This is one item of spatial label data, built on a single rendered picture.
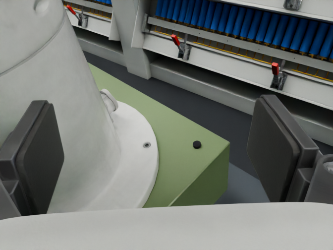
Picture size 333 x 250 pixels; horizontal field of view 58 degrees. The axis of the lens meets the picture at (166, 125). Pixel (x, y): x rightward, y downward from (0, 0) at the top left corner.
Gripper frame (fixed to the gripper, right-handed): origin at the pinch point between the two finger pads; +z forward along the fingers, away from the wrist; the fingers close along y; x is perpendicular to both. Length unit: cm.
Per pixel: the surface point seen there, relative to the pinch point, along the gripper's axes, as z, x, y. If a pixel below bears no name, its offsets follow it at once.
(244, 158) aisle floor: 45, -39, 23
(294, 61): 50, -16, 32
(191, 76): 73, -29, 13
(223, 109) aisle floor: 63, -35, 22
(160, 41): 77, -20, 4
